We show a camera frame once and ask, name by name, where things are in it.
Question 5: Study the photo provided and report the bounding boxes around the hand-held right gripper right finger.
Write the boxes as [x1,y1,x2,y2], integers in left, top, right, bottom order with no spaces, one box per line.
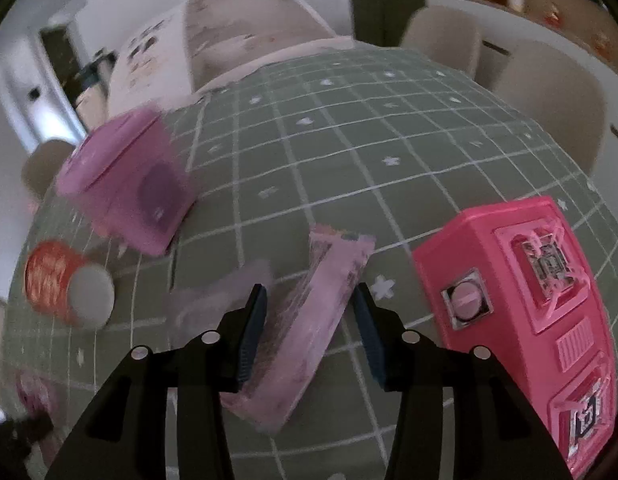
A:
[350,282,574,480]

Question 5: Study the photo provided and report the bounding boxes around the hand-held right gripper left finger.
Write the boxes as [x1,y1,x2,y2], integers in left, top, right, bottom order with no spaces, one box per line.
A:
[44,284,269,480]

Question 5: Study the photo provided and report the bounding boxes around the long pink packet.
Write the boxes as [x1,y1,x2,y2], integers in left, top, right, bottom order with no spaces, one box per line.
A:
[221,225,376,434]

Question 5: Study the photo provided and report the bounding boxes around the pink plastic bin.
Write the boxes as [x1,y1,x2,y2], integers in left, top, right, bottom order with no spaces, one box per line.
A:
[413,196,618,478]

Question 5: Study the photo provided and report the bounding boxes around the small pink wrapper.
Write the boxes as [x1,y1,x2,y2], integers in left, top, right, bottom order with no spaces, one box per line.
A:
[15,369,61,427]

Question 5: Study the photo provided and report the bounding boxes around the clear plastic wrapper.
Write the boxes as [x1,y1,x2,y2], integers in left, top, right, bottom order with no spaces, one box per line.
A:
[166,259,276,327]

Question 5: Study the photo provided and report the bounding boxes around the red printed can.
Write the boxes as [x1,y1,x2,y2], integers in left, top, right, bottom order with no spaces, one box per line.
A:
[23,239,116,330]

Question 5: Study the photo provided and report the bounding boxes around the green grid tablecloth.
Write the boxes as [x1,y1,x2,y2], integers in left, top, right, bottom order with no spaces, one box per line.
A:
[2,42,618,480]

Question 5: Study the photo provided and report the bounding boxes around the beige chair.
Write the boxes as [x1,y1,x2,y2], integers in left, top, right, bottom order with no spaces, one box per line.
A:
[490,41,608,177]
[400,6,483,79]
[20,139,78,202]

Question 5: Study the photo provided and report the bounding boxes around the white cartoon printed cloth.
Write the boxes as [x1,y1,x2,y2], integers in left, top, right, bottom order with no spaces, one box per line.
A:
[106,2,196,117]

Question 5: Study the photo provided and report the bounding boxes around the white round-back chair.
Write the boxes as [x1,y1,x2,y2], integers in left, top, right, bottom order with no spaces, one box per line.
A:
[183,0,340,92]

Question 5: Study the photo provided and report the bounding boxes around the dark glass door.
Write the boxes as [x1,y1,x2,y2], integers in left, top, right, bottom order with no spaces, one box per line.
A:
[345,0,429,49]

